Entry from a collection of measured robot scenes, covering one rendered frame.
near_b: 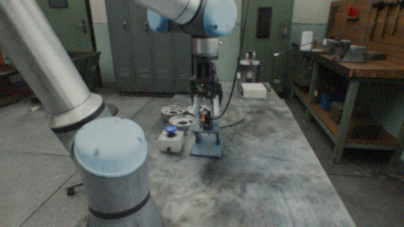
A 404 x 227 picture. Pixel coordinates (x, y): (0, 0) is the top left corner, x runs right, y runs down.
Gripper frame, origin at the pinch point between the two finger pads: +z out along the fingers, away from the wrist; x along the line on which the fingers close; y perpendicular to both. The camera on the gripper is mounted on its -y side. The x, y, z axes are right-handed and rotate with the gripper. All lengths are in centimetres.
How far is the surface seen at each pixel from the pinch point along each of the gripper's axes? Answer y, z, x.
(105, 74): -330, 67, -236
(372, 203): -84, 92, 105
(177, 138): 1.6, 7.4, -9.2
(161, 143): 3.3, 8.8, -14.1
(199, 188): 19.4, 11.9, 1.4
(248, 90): -91, 16, 14
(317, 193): 16.5, 11.9, 31.1
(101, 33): -330, -4, -232
